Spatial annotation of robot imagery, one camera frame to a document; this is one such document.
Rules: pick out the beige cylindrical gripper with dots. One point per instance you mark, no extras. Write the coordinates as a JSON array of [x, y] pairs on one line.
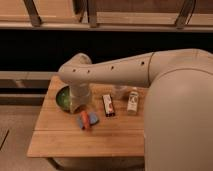
[[80, 96]]

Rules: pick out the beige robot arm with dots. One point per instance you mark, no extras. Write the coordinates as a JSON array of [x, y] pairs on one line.
[[178, 107]]

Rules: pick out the green ceramic bowl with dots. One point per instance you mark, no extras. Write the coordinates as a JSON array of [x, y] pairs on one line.
[[63, 98]]

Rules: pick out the orange carrot toy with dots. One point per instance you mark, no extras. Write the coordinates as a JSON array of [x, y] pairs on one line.
[[85, 119]]

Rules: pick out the blue sponge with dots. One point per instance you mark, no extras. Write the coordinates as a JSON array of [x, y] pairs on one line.
[[93, 119]]

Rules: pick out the dark snack bar packet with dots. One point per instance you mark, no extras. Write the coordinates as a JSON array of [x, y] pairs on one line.
[[108, 105]]

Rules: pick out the clear plastic cup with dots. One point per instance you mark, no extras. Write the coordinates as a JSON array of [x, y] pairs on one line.
[[119, 92]]

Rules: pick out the wooden table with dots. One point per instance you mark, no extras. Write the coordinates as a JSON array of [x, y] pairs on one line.
[[57, 133]]

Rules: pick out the wooden shelf with metal brackets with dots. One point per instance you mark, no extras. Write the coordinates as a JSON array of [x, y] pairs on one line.
[[108, 15]]

